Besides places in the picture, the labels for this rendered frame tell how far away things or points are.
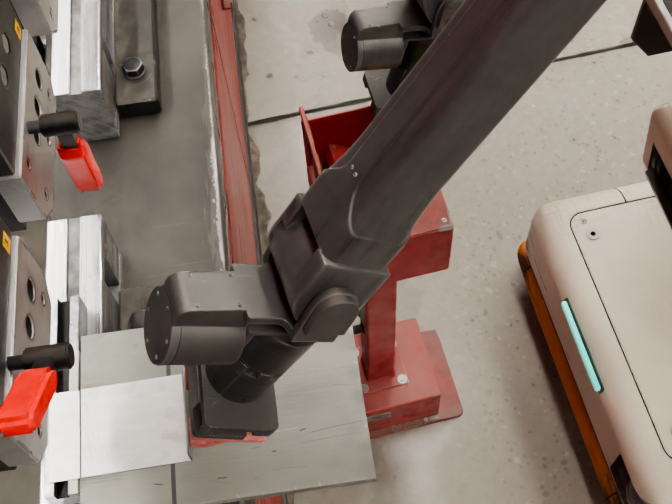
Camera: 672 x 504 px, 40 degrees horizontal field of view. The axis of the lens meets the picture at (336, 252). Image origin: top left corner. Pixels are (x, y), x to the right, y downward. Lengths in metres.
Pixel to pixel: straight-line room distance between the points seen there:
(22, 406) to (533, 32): 0.36
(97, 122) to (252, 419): 0.54
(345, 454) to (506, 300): 1.23
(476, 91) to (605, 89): 1.86
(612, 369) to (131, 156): 0.94
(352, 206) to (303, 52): 1.86
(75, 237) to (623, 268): 1.09
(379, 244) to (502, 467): 1.32
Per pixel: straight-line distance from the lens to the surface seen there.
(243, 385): 0.74
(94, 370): 0.91
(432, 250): 1.24
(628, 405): 1.68
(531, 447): 1.92
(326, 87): 2.35
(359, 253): 0.61
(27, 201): 0.75
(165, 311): 0.66
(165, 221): 1.12
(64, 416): 0.90
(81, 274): 1.00
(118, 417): 0.88
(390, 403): 1.80
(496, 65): 0.54
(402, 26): 1.08
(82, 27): 1.21
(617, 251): 1.81
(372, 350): 1.67
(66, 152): 0.77
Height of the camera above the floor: 1.80
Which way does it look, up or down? 60 degrees down
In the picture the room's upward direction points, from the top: 5 degrees counter-clockwise
